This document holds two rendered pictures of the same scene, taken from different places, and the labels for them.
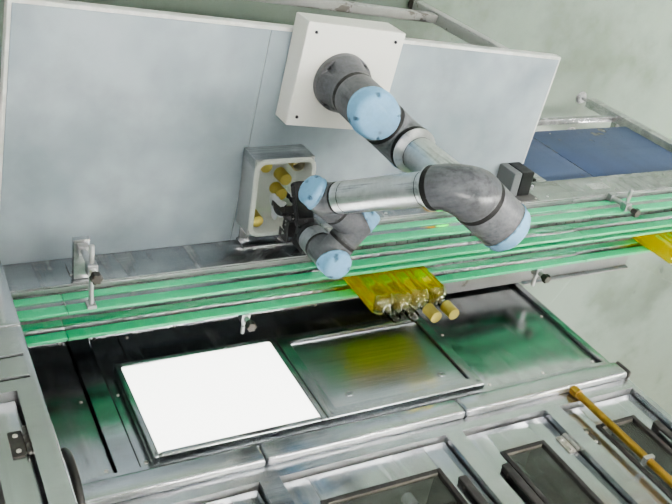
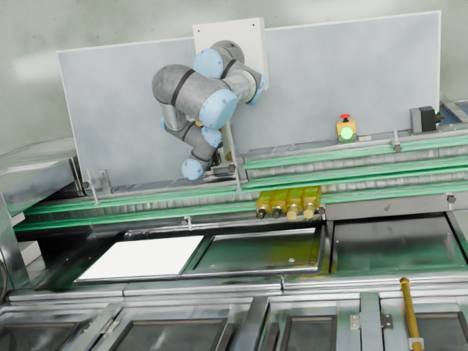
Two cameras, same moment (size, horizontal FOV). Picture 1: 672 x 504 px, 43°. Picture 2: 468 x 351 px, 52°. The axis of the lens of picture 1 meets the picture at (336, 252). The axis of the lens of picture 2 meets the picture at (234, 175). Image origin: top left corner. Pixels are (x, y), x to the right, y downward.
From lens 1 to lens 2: 167 cm
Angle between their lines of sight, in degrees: 47
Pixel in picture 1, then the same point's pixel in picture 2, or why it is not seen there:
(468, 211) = (161, 94)
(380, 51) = (245, 33)
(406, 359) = (278, 250)
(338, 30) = (212, 26)
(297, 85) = not seen: hidden behind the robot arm
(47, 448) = not seen: outside the picture
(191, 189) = (170, 143)
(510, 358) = (378, 258)
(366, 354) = (254, 245)
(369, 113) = (199, 65)
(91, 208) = (120, 157)
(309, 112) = not seen: hidden behind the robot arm
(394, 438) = (214, 294)
